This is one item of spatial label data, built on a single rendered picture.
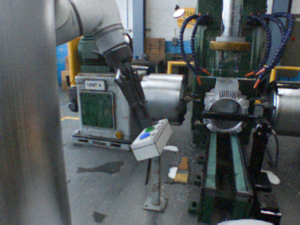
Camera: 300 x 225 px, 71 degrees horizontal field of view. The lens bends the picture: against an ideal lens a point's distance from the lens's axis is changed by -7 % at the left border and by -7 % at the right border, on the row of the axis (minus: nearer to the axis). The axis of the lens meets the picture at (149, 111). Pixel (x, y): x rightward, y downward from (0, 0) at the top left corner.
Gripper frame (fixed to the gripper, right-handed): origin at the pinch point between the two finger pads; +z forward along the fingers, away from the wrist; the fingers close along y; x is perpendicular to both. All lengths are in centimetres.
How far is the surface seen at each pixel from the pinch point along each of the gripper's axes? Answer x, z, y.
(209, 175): -10.9, 25.5, 3.4
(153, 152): -1.9, 8.2, -8.5
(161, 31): 96, -97, 551
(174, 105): -0.2, 6.6, 34.8
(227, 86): -24, 8, 45
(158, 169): 2.0, 16.7, -1.3
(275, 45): -153, 45, 526
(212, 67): -19, 0, 70
